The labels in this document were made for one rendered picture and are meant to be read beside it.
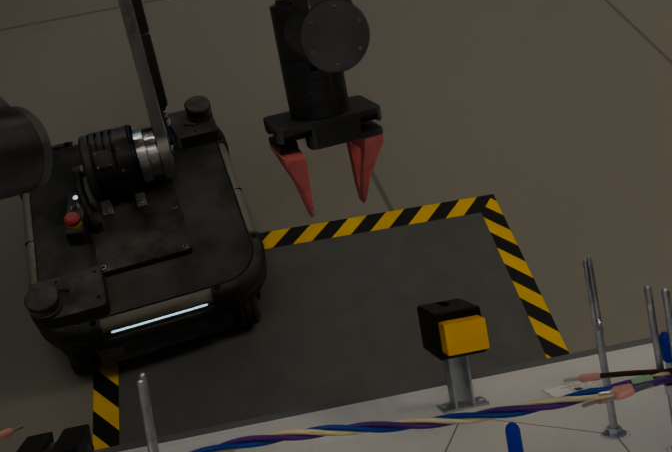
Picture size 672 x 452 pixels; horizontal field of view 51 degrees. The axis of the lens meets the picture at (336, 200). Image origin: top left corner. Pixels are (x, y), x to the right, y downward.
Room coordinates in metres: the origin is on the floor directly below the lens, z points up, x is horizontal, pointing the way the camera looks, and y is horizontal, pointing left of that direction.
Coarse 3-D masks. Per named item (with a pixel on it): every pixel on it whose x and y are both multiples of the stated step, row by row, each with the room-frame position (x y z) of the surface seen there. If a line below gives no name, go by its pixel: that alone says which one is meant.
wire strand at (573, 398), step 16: (544, 400) 0.17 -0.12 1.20; (560, 400) 0.17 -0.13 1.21; (576, 400) 0.17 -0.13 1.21; (448, 416) 0.17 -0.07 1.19; (464, 416) 0.17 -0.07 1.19; (480, 416) 0.17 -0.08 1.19; (496, 416) 0.17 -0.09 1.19; (512, 416) 0.17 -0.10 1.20; (272, 432) 0.16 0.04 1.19; (288, 432) 0.16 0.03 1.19; (304, 432) 0.16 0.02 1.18; (320, 432) 0.16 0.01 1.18; (336, 432) 0.16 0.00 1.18; (352, 432) 0.16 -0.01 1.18; (384, 432) 0.16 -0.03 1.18; (208, 448) 0.15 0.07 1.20; (224, 448) 0.15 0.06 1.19; (240, 448) 0.15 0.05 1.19
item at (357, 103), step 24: (288, 72) 0.50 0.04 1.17; (312, 72) 0.50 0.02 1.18; (288, 96) 0.50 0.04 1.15; (312, 96) 0.48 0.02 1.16; (336, 96) 0.49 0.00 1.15; (360, 96) 0.54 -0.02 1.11; (264, 120) 0.50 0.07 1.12; (288, 120) 0.49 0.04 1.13; (312, 120) 0.47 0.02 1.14; (336, 120) 0.47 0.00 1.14; (360, 120) 0.48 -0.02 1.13
